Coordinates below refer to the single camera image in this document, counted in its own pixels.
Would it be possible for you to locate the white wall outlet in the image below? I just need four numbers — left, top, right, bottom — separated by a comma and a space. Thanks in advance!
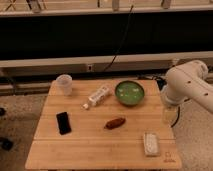
87, 64, 93, 72

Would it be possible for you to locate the clear plastic cup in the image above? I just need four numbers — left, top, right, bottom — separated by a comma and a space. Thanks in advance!
56, 74, 72, 96

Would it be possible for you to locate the white rectangular sponge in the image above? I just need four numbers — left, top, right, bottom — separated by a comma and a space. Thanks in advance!
143, 133, 160, 156

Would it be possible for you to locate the black smartphone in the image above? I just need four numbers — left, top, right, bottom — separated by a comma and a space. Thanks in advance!
56, 112, 71, 135

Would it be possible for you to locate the dark red pepper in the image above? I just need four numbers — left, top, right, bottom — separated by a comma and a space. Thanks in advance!
104, 118, 126, 130

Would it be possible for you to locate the black object on floor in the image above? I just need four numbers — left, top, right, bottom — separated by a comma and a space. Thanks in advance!
0, 137, 13, 151

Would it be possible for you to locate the clear plastic bottle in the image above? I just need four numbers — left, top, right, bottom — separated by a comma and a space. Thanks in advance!
83, 85, 110, 110

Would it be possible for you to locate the black hanging cable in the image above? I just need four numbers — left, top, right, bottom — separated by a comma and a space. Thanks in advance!
102, 3, 135, 72

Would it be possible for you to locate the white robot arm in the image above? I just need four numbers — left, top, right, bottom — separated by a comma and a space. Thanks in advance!
160, 60, 213, 126

